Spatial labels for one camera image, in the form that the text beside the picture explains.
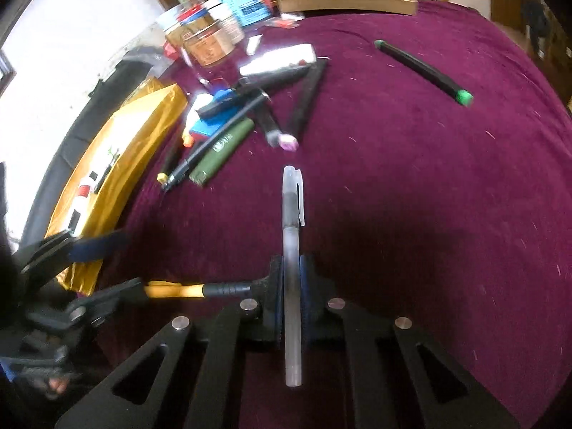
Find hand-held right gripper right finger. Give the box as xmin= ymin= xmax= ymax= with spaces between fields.
xmin=299 ymin=255 xmax=521 ymax=429

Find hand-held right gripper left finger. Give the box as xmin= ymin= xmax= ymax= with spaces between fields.
xmin=54 ymin=255 xmax=287 ymax=429

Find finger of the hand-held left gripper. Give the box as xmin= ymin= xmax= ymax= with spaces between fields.
xmin=20 ymin=228 xmax=130 ymax=278
xmin=67 ymin=277 xmax=144 ymax=323

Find clear frosted gel pen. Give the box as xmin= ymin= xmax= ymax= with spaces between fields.
xmin=281 ymin=165 xmax=307 ymax=387

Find yellow and black marker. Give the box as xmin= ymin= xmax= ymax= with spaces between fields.
xmin=142 ymin=279 xmax=255 ymax=300

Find yellow-edged white tray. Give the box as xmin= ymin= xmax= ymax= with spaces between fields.
xmin=45 ymin=78 xmax=189 ymax=298

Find olive green marker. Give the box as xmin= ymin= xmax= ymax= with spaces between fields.
xmin=188 ymin=118 xmax=255 ymax=185

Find black marker pink cap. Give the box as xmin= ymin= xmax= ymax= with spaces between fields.
xmin=255 ymin=94 xmax=299 ymax=150

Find blue box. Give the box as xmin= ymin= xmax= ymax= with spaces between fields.
xmin=185 ymin=89 xmax=244 ymax=144

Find white bottle red label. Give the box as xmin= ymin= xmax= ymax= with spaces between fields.
xmin=71 ymin=174 xmax=97 ymax=215

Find thin long black pen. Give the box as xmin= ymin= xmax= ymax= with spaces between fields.
xmin=158 ymin=94 xmax=272 ymax=193

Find clear jar brown label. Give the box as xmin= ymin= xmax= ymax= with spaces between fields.
xmin=181 ymin=24 xmax=237 ymax=69

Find small jar red lid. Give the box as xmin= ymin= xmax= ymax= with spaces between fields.
xmin=163 ymin=0 xmax=215 ymax=41

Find black marker green ends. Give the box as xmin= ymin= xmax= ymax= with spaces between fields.
xmin=374 ymin=39 xmax=474 ymax=107

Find orange-capped clear packet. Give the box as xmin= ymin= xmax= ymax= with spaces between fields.
xmin=266 ymin=13 xmax=305 ymax=30

